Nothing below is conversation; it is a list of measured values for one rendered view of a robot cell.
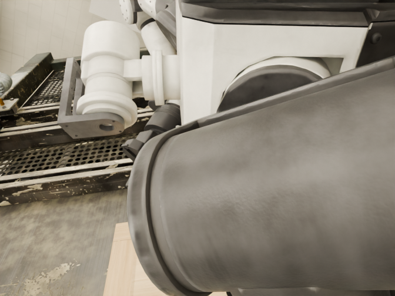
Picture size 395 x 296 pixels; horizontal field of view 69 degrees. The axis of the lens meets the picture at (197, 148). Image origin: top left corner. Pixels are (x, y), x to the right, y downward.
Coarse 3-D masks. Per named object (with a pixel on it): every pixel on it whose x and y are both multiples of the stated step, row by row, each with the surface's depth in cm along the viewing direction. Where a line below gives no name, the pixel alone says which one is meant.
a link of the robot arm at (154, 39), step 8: (144, 16) 70; (136, 24) 72; (144, 24) 72; (152, 24) 71; (144, 32) 72; (152, 32) 71; (160, 32) 71; (144, 40) 73; (152, 40) 71; (160, 40) 71; (152, 48) 72; (160, 48) 71; (168, 48) 71
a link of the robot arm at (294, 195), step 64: (256, 128) 12; (320, 128) 11; (384, 128) 9; (192, 192) 12; (256, 192) 11; (320, 192) 10; (384, 192) 9; (192, 256) 13; (256, 256) 11; (320, 256) 10; (384, 256) 10
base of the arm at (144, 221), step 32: (384, 64) 15; (288, 96) 17; (192, 128) 19; (160, 160) 14; (128, 192) 14; (128, 224) 14; (160, 224) 13; (160, 256) 13; (160, 288) 14; (192, 288) 14
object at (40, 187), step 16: (112, 160) 89; (128, 160) 88; (0, 176) 89; (16, 176) 88; (32, 176) 87; (48, 176) 88; (64, 176) 85; (80, 176) 84; (96, 176) 85; (112, 176) 85; (128, 176) 86; (0, 192) 85; (16, 192) 85; (32, 192) 86; (48, 192) 86; (64, 192) 87; (80, 192) 88; (96, 192) 88
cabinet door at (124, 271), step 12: (120, 228) 74; (120, 240) 71; (120, 252) 68; (132, 252) 68; (120, 264) 66; (132, 264) 65; (108, 276) 64; (120, 276) 63; (132, 276) 63; (144, 276) 63; (108, 288) 61; (120, 288) 61; (132, 288) 61; (144, 288) 61; (156, 288) 60
